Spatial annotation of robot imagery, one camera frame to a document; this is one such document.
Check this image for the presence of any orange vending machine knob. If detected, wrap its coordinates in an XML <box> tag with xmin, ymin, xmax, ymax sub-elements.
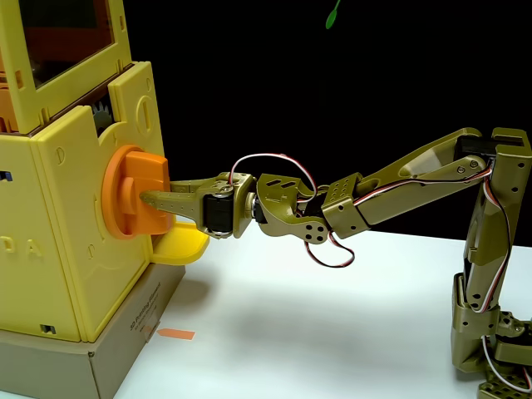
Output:
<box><xmin>101</xmin><ymin>145</ymin><xmax>174</xmax><ymax>240</ymax></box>

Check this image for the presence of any yellow toy vending machine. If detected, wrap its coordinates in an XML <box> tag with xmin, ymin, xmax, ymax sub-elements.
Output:
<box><xmin>0</xmin><ymin>0</ymin><xmax>178</xmax><ymax>344</ymax></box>

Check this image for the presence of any yellow dispensing tray flap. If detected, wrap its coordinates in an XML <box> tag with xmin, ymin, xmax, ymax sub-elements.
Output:
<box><xmin>150</xmin><ymin>219</ymin><xmax>210</xmax><ymax>266</ymax></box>

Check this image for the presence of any orange arrow tape marker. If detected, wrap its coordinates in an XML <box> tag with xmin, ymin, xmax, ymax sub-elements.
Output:
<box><xmin>156</xmin><ymin>327</ymin><xmax>196</xmax><ymax>342</ymax></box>

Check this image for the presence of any brown cardboard box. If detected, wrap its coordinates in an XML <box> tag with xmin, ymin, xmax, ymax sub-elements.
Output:
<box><xmin>0</xmin><ymin>261</ymin><xmax>187</xmax><ymax>399</ymax></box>

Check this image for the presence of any green plant leaf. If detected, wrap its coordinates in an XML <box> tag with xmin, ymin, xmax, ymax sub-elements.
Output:
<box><xmin>324</xmin><ymin>0</ymin><xmax>342</xmax><ymax>31</ymax></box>

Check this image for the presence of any red white black servo cable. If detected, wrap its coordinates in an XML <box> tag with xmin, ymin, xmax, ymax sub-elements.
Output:
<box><xmin>480</xmin><ymin>334</ymin><xmax>532</xmax><ymax>390</ymax></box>
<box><xmin>229</xmin><ymin>153</ymin><xmax>357</xmax><ymax>269</ymax></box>

